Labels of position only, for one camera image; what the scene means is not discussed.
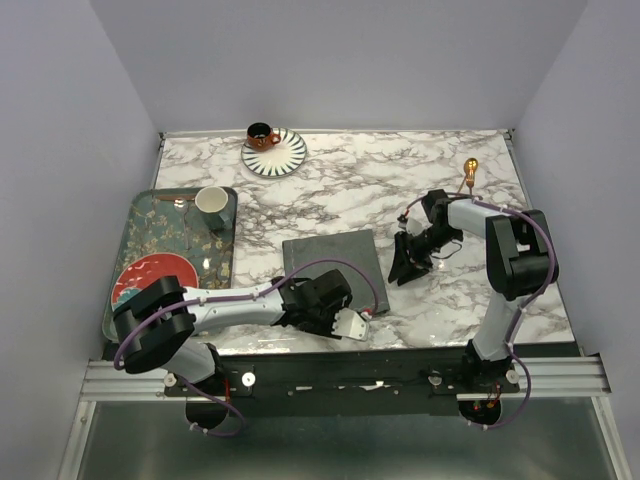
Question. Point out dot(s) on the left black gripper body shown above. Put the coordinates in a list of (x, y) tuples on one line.
[(321, 320)]

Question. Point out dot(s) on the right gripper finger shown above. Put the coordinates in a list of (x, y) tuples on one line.
[(410, 271), (401, 255)]

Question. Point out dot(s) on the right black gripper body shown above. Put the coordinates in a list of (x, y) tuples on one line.
[(427, 242)]

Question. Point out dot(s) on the grey cloth napkin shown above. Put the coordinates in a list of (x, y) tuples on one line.
[(342, 251)]

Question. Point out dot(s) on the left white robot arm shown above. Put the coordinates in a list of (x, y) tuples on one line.
[(156, 326)]

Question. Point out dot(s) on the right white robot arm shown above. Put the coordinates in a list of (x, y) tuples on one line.
[(520, 264)]

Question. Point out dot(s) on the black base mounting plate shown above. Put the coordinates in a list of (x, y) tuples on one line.
[(351, 383)]

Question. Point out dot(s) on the gold spoon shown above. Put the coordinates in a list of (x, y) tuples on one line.
[(470, 169)]

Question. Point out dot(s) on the white striped saucer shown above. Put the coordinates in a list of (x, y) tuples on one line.
[(280, 160)]

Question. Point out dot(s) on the white and green cup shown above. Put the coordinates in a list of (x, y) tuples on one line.
[(216, 207)]

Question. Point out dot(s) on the silver spoon on tray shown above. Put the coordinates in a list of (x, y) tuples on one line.
[(181, 205)]

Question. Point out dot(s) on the red and black cup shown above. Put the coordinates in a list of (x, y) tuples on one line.
[(262, 137)]

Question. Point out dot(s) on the red and blue plate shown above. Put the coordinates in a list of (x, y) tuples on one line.
[(146, 270)]

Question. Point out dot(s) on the green floral tray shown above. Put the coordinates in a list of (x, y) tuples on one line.
[(154, 226)]

